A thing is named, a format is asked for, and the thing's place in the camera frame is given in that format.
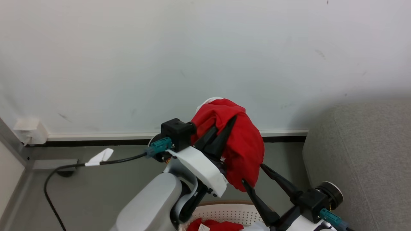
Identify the black round floor stopper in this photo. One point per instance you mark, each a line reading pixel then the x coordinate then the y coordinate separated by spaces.
pixel 65 173

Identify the white perforated laundry basket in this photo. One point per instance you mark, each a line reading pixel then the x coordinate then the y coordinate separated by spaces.
pixel 224 213

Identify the grey framed beige panel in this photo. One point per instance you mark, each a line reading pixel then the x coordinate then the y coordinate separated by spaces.
pixel 9 173

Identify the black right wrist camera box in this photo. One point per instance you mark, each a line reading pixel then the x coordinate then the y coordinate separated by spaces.
pixel 310 203

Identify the grey fabric sofa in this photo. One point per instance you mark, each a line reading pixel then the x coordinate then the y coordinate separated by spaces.
pixel 362 160

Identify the white wall socket box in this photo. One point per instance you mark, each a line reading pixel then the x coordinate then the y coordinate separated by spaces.
pixel 30 130

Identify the white and black baseboard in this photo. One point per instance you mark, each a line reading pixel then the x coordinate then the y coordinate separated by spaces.
pixel 96 138

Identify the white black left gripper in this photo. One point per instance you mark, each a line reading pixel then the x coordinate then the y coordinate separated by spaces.
pixel 199 166

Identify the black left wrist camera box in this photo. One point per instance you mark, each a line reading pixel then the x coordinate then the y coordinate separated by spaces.
pixel 176 133

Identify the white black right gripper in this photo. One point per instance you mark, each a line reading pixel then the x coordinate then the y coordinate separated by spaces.
pixel 303 226

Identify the red garment with white trim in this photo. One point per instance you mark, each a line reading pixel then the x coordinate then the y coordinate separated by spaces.
pixel 244 144

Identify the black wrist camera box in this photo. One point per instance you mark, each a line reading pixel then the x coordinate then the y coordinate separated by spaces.
pixel 176 133
pixel 310 203

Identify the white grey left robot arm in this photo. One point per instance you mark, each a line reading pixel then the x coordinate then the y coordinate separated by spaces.
pixel 151 199

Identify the red clothing with white label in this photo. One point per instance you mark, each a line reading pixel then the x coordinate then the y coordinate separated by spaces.
pixel 218 226

